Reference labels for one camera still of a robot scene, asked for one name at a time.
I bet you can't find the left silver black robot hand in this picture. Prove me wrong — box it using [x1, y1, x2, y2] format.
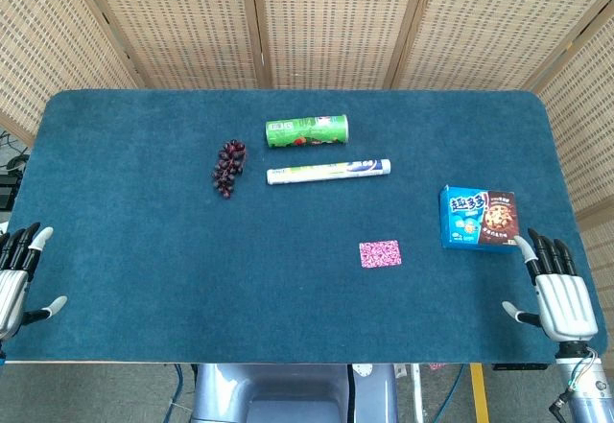
[0, 222, 68, 342]

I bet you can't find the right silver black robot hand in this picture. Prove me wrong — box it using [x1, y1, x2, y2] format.
[501, 227, 600, 347]

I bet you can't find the pink patterned card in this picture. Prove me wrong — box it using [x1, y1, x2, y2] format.
[358, 240, 403, 270]

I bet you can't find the blue chocolate cookie box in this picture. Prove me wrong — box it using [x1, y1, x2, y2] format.
[439, 183, 523, 255]

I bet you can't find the white table leg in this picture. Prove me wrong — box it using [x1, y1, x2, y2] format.
[411, 364, 425, 423]

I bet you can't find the blue felt table mat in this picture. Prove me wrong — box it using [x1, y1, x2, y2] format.
[5, 88, 609, 364]

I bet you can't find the purple grape bunch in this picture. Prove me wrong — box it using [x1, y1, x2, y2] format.
[212, 138, 248, 200]

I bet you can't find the white cling film roll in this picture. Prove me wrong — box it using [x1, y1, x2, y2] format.
[266, 157, 392, 186]

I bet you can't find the blue-grey robot torso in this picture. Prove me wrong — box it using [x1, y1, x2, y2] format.
[190, 363, 399, 423]

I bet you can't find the green chips can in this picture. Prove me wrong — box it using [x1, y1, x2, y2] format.
[264, 113, 350, 150]

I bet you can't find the woven bamboo folding screen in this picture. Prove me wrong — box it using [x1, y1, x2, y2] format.
[0, 0, 614, 381]

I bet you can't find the black electronics with cables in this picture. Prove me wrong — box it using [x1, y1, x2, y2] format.
[0, 129, 28, 211]

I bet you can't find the blue cable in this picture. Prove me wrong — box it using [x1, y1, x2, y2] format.
[440, 364, 465, 417]
[168, 364, 188, 414]

